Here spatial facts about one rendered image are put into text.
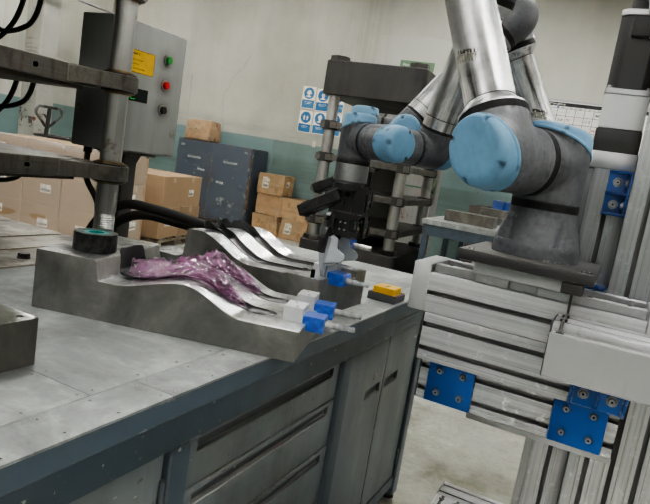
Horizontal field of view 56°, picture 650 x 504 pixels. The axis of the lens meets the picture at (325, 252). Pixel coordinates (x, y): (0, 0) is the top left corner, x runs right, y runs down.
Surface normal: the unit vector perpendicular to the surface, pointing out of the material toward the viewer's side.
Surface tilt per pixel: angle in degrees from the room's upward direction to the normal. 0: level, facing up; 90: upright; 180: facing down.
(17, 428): 0
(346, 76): 90
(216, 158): 90
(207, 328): 90
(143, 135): 90
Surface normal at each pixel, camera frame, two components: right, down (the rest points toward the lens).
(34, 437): 0.16, -0.98
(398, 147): 0.54, 0.21
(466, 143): -0.81, 0.08
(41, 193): -0.32, 0.11
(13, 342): 0.88, 0.21
